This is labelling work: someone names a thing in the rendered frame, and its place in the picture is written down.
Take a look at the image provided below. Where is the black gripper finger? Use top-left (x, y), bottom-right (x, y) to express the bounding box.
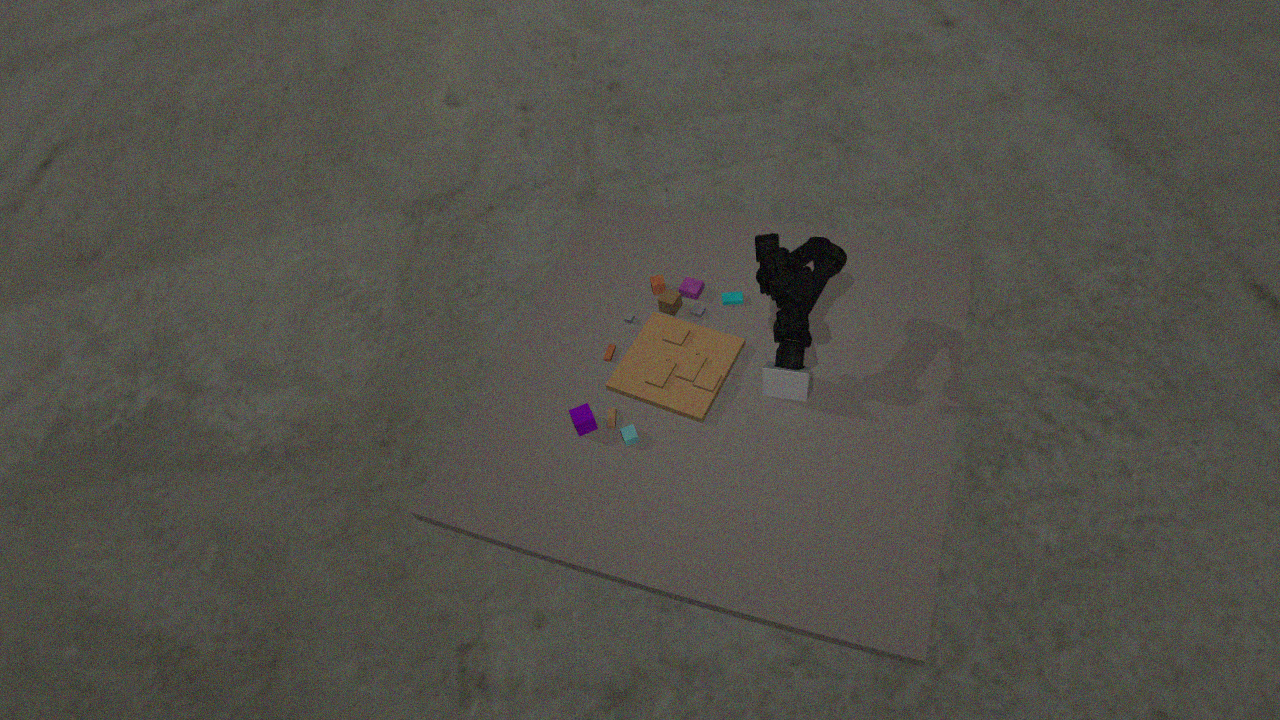
top-left (771, 273), bottom-right (797, 300)
top-left (774, 290), bottom-right (801, 307)

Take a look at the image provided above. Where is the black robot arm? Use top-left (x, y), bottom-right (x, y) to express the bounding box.
top-left (755, 233), bottom-right (847, 370)

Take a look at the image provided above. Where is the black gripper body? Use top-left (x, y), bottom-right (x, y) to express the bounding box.
top-left (762, 247), bottom-right (805, 329)

